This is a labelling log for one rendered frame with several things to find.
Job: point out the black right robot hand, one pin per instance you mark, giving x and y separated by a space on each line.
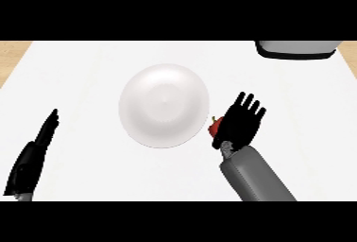
242 124

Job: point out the red bell pepper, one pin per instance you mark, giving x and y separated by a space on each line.
215 127

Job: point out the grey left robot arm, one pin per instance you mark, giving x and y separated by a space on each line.
23 197

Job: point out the white round plate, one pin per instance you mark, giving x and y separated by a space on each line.
164 105

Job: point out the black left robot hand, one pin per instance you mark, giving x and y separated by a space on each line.
28 164

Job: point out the white placemat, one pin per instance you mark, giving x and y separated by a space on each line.
175 176

